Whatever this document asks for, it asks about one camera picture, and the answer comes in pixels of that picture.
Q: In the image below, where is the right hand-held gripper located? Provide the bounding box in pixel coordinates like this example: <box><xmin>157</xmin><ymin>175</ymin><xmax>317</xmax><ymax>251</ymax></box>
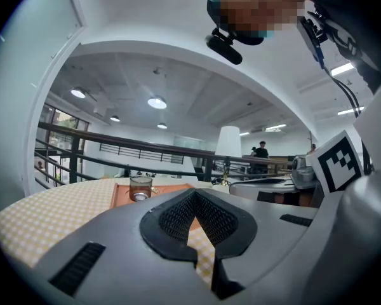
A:
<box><xmin>229</xmin><ymin>130</ymin><xmax>366</xmax><ymax>200</ymax></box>

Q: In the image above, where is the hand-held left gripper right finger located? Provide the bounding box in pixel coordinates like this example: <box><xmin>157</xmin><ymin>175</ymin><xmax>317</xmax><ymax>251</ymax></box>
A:
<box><xmin>195</xmin><ymin>188</ymin><xmax>319</xmax><ymax>301</ymax></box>

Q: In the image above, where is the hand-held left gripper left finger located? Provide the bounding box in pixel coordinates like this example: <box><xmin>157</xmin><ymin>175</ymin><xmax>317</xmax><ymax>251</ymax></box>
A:
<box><xmin>31</xmin><ymin>188</ymin><xmax>224</xmax><ymax>305</ymax></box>

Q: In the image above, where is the clear glass cup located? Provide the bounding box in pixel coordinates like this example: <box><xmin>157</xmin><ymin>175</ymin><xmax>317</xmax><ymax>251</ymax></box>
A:
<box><xmin>128</xmin><ymin>175</ymin><xmax>160</xmax><ymax>202</ymax></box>

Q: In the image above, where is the orange tray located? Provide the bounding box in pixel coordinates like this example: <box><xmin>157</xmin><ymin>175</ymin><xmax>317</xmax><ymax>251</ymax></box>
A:
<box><xmin>110</xmin><ymin>182</ymin><xmax>195</xmax><ymax>210</ymax></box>

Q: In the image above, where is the white shade table lamp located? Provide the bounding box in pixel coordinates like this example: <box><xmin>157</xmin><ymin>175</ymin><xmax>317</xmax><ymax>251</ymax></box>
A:
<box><xmin>214</xmin><ymin>125</ymin><xmax>243</xmax><ymax>187</ymax></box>

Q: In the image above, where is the yellow checkered tablecloth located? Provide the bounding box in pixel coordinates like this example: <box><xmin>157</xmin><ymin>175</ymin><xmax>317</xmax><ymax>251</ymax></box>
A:
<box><xmin>0</xmin><ymin>176</ymin><xmax>217</xmax><ymax>289</ymax></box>

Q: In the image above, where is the dark metal railing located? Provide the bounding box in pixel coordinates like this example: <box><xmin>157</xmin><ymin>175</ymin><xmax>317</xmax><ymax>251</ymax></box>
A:
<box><xmin>34</xmin><ymin>121</ymin><xmax>293</xmax><ymax>190</ymax></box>

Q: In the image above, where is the dark framed window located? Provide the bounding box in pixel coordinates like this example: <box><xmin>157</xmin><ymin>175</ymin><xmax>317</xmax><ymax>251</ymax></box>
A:
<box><xmin>34</xmin><ymin>103</ymin><xmax>90</xmax><ymax>187</ymax></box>

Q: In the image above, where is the person's head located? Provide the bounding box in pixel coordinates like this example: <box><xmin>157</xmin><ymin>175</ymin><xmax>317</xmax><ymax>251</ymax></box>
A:
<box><xmin>204</xmin><ymin>0</ymin><xmax>320</xmax><ymax>46</ymax></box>

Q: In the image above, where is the black cable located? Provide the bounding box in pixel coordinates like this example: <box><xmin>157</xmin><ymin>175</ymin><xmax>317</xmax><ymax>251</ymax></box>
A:
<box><xmin>323</xmin><ymin>64</ymin><xmax>361</xmax><ymax>118</ymax></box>

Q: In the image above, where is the black head-mounted camera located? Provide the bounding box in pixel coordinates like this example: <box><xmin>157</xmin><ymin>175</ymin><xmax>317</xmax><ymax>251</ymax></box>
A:
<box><xmin>204</xmin><ymin>27</ymin><xmax>243</xmax><ymax>66</ymax></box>

